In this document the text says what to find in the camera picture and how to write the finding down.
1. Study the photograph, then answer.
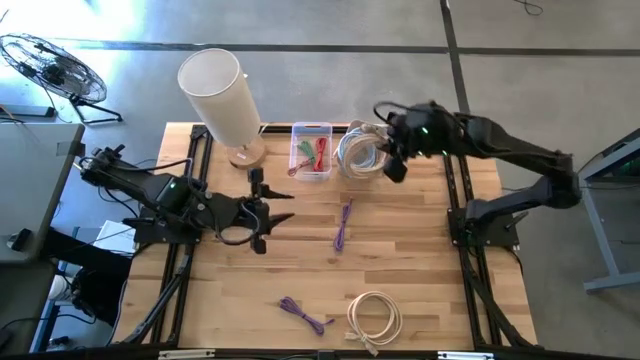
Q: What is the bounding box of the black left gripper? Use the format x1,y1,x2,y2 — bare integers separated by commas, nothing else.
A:
213,167,297,255

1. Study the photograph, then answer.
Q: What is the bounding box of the light blue cable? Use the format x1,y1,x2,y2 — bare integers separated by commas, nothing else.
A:
337,127,389,176

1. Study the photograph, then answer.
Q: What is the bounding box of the beige cable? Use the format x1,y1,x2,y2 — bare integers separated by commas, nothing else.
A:
335,122,390,180
343,290,404,357

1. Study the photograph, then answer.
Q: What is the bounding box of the purple cable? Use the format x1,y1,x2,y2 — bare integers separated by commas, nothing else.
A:
332,198,354,253
277,295,336,337

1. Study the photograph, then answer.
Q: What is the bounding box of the red cable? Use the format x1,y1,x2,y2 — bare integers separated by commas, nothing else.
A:
312,136,329,173

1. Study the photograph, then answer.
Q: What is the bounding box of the grey plastic bin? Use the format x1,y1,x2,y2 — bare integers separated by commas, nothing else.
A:
335,118,391,181

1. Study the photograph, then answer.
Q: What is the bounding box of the clear plastic bin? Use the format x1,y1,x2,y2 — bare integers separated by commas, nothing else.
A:
289,121,334,182

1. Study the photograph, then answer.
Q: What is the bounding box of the white cylinder shade table lamp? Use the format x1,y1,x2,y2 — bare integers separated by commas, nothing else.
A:
176,47,268,171

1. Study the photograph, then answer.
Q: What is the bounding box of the white paper sheet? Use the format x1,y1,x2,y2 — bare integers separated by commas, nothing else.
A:
93,219,137,255

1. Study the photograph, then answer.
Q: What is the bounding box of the grey side table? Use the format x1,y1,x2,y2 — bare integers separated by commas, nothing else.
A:
0,122,86,265

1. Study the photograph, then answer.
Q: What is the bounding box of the small black device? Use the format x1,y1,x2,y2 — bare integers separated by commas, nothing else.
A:
8,228,34,252

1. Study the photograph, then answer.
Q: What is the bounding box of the black floor fan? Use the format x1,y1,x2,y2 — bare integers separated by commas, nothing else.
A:
0,33,124,125

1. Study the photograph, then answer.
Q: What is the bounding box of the black aluminium table frame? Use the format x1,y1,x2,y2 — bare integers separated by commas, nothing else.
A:
119,123,539,351

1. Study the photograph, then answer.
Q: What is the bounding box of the white metal bracket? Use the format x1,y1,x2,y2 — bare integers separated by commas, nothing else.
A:
158,349,216,360
437,351,495,360

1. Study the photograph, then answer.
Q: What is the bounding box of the thin black floor cable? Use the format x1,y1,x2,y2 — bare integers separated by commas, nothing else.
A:
512,0,545,16

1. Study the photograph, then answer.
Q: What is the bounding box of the grey metal table frame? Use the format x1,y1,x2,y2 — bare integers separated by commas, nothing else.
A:
551,127,640,294

